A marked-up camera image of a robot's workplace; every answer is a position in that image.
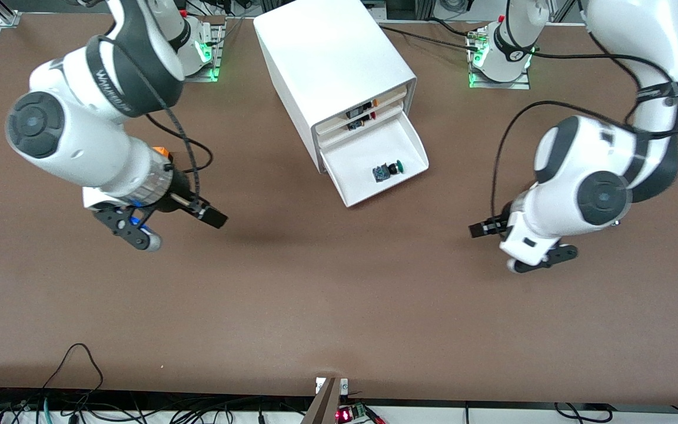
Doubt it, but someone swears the cream drawer with parts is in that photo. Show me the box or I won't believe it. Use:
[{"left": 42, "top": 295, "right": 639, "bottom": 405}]
[
  {"left": 317, "top": 98, "right": 406, "bottom": 151},
  {"left": 315, "top": 85, "right": 407, "bottom": 140}
]

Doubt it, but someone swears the black looped cable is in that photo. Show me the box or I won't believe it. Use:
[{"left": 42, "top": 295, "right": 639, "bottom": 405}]
[{"left": 42, "top": 343, "right": 104, "bottom": 392}]

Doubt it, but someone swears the green push button switch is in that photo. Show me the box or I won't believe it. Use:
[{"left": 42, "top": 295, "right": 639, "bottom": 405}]
[{"left": 373, "top": 160, "right": 404, "bottom": 183}]

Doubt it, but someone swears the black curved cable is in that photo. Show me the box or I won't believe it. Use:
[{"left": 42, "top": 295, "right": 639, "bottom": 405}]
[{"left": 553, "top": 402, "right": 615, "bottom": 423}]

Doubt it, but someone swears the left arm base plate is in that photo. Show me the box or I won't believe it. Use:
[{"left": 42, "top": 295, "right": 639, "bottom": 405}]
[{"left": 467, "top": 26, "right": 531, "bottom": 90}]

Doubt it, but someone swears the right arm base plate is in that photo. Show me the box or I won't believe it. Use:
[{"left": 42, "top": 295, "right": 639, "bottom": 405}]
[{"left": 183, "top": 16, "right": 225, "bottom": 83}]

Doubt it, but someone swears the white drawer cabinet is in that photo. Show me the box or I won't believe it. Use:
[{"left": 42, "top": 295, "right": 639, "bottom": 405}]
[{"left": 253, "top": 0, "right": 418, "bottom": 174}]

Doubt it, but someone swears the black orange stored component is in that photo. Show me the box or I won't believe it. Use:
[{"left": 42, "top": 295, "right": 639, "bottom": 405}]
[{"left": 346, "top": 100, "right": 378, "bottom": 119}]

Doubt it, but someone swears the grey metal mounting bracket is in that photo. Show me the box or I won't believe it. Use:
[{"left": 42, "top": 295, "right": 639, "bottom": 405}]
[{"left": 301, "top": 377, "right": 349, "bottom": 424}]

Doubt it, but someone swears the white plastic drawer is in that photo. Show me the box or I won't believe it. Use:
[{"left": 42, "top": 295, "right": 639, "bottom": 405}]
[
  {"left": 320, "top": 110, "right": 430, "bottom": 208},
  {"left": 319, "top": 110, "right": 404, "bottom": 158}
]

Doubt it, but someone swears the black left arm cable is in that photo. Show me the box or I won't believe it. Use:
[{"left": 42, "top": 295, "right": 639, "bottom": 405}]
[{"left": 491, "top": 0, "right": 678, "bottom": 221}]

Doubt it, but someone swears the black cable behind cabinet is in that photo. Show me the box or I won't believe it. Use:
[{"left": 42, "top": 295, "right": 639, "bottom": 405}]
[{"left": 377, "top": 25, "right": 481, "bottom": 52}]

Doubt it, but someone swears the circuit board with red light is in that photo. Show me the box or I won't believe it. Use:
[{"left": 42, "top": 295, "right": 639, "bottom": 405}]
[{"left": 334, "top": 403, "right": 370, "bottom": 424}]

